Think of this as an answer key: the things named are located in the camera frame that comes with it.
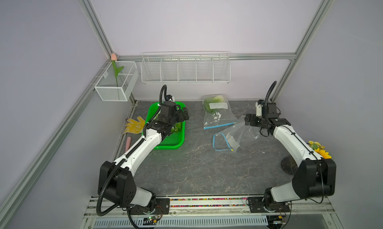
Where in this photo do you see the clear blue-zip zip-top bag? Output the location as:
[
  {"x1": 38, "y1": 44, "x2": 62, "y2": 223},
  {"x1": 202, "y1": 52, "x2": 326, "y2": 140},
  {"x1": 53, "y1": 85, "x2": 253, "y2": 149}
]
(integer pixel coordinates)
[{"x1": 212, "y1": 115, "x2": 260, "y2": 153}]

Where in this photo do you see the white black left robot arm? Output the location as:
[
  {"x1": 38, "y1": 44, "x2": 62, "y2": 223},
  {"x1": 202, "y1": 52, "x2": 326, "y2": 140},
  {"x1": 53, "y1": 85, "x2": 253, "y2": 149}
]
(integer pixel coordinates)
[{"x1": 96, "y1": 84, "x2": 189, "y2": 217}]

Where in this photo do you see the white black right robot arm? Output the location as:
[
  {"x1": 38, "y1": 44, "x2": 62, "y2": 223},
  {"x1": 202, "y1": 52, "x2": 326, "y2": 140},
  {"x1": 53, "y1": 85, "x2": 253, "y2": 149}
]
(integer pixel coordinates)
[{"x1": 245, "y1": 81, "x2": 336, "y2": 211}]

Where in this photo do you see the back zip-top bag with label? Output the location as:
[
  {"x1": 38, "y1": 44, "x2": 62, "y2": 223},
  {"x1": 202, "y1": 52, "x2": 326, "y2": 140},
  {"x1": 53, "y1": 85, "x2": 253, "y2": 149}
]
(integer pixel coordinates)
[{"x1": 202, "y1": 94, "x2": 237, "y2": 130}]

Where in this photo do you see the green plastic perforated basket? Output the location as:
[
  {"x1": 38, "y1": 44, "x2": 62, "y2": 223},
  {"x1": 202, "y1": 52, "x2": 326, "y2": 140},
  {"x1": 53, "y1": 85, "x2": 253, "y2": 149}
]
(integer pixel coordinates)
[{"x1": 146, "y1": 102, "x2": 186, "y2": 150}]

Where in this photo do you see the yellow dotted work glove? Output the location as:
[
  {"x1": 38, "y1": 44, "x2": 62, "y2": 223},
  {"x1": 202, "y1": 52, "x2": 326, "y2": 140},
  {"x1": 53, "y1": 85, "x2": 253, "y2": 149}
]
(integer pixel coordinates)
[{"x1": 123, "y1": 116, "x2": 146, "y2": 134}]

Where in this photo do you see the purple pink garden trowel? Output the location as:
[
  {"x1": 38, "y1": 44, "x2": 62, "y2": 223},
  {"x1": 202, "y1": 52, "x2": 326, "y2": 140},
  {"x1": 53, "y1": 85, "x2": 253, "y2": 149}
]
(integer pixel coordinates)
[{"x1": 125, "y1": 136, "x2": 132, "y2": 152}]

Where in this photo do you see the sunflower bouquet in pot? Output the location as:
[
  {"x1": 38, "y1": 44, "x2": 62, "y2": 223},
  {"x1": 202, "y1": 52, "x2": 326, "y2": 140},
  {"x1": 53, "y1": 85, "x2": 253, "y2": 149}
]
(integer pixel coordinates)
[{"x1": 280, "y1": 141, "x2": 332, "y2": 175}]

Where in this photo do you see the pink artificial tulip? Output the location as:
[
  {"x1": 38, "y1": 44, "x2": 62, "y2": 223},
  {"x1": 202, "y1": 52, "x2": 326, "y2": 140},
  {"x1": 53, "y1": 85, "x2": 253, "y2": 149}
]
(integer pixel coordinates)
[{"x1": 111, "y1": 53, "x2": 124, "y2": 87}]

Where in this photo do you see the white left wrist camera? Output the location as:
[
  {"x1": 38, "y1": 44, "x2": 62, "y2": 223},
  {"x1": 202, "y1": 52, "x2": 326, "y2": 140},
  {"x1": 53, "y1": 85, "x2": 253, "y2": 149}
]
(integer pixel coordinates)
[{"x1": 166, "y1": 94, "x2": 175, "y2": 101}]

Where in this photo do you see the long white wire shelf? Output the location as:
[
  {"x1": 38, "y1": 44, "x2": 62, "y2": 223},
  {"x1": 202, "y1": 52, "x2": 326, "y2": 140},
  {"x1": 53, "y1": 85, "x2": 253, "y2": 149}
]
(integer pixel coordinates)
[{"x1": 141, "y1": 51, "x2": 231, "y2": 84}]

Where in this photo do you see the small white wire basket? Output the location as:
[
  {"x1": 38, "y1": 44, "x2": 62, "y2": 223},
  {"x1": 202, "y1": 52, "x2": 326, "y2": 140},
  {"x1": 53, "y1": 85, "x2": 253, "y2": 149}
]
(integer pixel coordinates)
[{"x1": 94, "y1": 61, "x2": 139, "y2": 102}]

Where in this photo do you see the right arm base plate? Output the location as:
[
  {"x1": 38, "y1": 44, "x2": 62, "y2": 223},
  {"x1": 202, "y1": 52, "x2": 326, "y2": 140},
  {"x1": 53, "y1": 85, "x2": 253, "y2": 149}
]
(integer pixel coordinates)
[{"x1": 246, "y1": 196, "x2": 291, "y2": 213}]

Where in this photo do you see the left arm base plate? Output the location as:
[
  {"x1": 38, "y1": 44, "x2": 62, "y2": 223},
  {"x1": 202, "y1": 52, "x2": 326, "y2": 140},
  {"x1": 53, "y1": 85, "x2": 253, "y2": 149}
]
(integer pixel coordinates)
[{"x1": 130, "y1": 198, "x2": 170, "y2": 215}]

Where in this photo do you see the white vented cable duct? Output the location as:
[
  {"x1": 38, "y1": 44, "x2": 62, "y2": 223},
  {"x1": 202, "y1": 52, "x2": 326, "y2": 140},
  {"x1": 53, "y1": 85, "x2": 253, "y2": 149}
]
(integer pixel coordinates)
[{"x1": 91, "y1": 215, "x2": 269, "y2": 229}]

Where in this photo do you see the aluminium mounting rail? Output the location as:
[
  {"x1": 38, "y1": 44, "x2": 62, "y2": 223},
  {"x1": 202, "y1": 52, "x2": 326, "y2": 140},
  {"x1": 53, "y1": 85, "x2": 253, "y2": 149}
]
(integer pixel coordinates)
[{"x1": 85, "y1": 194, "x2": 334, "y2": 218}]

